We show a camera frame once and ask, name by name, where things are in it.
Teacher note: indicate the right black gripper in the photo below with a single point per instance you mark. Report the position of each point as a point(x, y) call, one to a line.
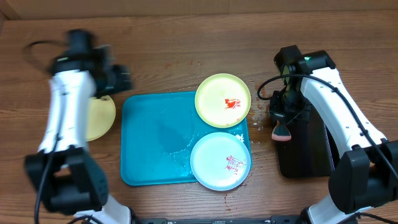
point(280, 113)

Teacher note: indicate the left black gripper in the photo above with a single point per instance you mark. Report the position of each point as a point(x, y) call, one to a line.
point(119, 81)

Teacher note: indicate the yellow plate with ketchup swirl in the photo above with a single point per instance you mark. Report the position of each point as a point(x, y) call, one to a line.
point(101, 116)

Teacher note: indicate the yellow-green plate with red stain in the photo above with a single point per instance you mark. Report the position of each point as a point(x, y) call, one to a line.
point(222, 100)

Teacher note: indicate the light blue plate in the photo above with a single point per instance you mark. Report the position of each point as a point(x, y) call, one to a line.
point(220, 161)

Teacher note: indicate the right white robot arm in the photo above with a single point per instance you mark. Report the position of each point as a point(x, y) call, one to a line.
point(366, 175)

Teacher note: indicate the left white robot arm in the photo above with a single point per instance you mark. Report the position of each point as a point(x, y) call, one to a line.
point(66, 178)

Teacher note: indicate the black water tray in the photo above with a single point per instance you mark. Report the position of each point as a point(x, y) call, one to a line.
point(311, 152)

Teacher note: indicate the teal plastic tray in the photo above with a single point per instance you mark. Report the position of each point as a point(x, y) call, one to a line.
point(158, 133)

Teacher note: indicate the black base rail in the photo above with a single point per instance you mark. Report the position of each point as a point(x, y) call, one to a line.
point(217, 221)

